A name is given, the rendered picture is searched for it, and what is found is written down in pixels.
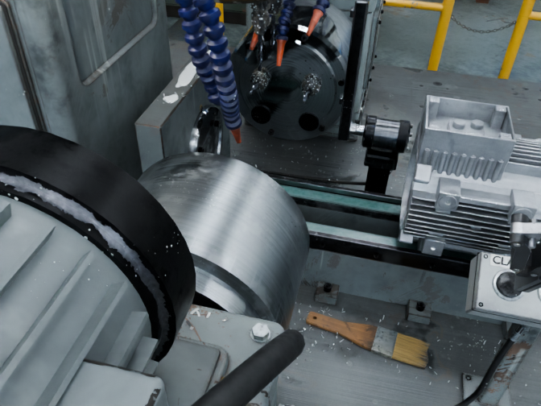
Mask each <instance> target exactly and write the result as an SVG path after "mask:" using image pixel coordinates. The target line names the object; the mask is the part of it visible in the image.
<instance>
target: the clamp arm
mask: <svg viewBox="0 0 541 406"><path fill-rule="evenodd" d="M369 2H370V0H356V2H355V6H352V8H351V10H350V18H353V25H352V32H351V39H350V45H349V57H348V64H347V69H346V76H345V87H344V93H342V94H341V96H340V100H339V104H340V105H342V107H341V119H340V125H339V132H338V140H342V141H348V140H349V136H350V135H354V134H351V133H350V131H351V132H352V133H354V131H355V129H351V126H352V127H355V126H356V123H354V124H352V123H353V122H352V118H353V108H354V102H355V97H356V91H357V80H358V74H359V68H360V63H361V53H362V47H363V41H364V35H365V25H366V20H367V14H368V8H369Z"/></svg>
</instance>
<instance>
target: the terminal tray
mask: <svg viewBox="0 0 541 406"><path fill-rule="evenodd" d="M433 98H436V99H438V100H437V101H433V100H432V99H433ZM499 107H502V108H504V110H500V109H498V108H499ZM432 123H435V124H437V126H432ZM418 133H419V136H418V138H417V152H418V156H417V152H416V158H417V162H416V165H417V164H426V165H431V166H432V172H433V171H434V170H436V171H437V173H438V174H442V172H446V175H447V176H450V175H451V174H452V173H455V176H456V177H459V176H460V175H464V178H465V179H468V178H469V176H472V177H473V179H474V180H477V179H478V177H480V178H481V179H482V180H483V181H487V179H490V180H491V182H492V183H495V182H496V181H497V180H501V178H502V174H503V172H504V170H505V168H506V165H507V164H508V162H509V159H510V156H511V153H512V151H513V149H514V145H515V144H516V139H515V135H514V128H513V124H512V120H511V116H510V108H509V106H500V105H494V104H489V103H482V102H476V101H466V100H459V99H453V98H447V97H436V96H430V95H427V97H426V101H425V104H424V108H423V113H422V117H421V123H420V126H419V132H418ZM503 134H508V135H509V136H510V137H505V136H503ZM418 144H419V150H418Z"/></svg>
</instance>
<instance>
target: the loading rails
mask: <svg viewBox="0 0 541 406"><path fill-rule="evenodd" d="M267 175H268V176H269V177H270V178H272V179H273V180H274V181H276V182H277V183H278V184H279V185H280V186H281V187H283V188H284V189H285V190H286V191H287V193H288V194H289V195H290V196H291V197H292V199H293V200H294V201H295V203H296V204H297V205H298V207H299V209H300V211H301V212H302V214H303V216H304V219H305V221H306V223H307V226H308V233H309V238H310V246H309V252H308V258H307V262H306V264H305V268H304V273H303V276H302V280H301V283H300V284H303V285H307V286H312V287H316V292H315V298H314V300H315V301H317V302H321V303H325V304H330V305H336V304H337V298H338V294H339V292H343V293H347V294H351V295H355V296H363V297H367V298H371V299H375V300H382V301H386V302H390V303H395V304H399V305H406V306H407V314H406V319H407V320H408V321H413V322H418V323H422V324H426V325H429V324H430V321H431V319H432V311H434V312H438V313H446V314H450V315H454V316H458V317H465V318H469V319H473V320H478V321H485V322H489V323H494V324H498V325H501V326H502V333H503V339H504V337H505V336H506V334H507V332H508V330H509V328H510V326H511V324H512V322H508V321H501V320H497V319H493V318H488V317H481V316H477V315H472V314H468V313H466V312H465V306H466V299H467V291H468V284H469V270H470V263H471V260H472V259H473V258H474V257H476V255H471V254H466V253H462V252H458V251H450V250H445V249H443V252H442V255H441V256H436V255H429V254H424V253H422V252H421V251H417V246H418V240H416V239H414V240H413V243H411V244H410V243H404V242H399V241H398V238H399V216H400V209H401V204H402V198H403V197H398V196H393V195H388V194H383V193H374V192H369V191H364V190H359V189H355V188H346V187H341V186H336V185H330V184H321V183H316V182H312V181H307V180H298V179H293V178H288V177H283V176H274V175H269V174H267Z"/></svg>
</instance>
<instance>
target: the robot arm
mask: <svg viewBox="0 0 541 406"><path fill-rule="evenodd" d="M540 239H541V222H538V221H537V220H536V219H530V218H529V217H528V216H527V215H526V214H523V213H514V214H512V215H511V224H510V241H509V244H510V245H511V255H510V270H512V271H515V279H514V290H516V291H521V292H528V293H529V292H533V291H534V290H537V289H539V288H541V242H540V243H537V242H536V241H539V240H540Z"/></svg>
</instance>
